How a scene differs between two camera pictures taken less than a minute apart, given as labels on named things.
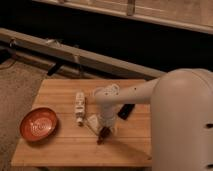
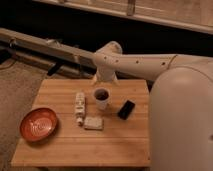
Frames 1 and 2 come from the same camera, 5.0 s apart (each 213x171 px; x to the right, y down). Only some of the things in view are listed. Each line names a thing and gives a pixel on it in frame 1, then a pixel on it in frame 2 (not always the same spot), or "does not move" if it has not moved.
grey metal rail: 70,59 does not move
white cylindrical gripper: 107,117 → 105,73
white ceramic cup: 99,91 does not move
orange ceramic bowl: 38,124 does not move
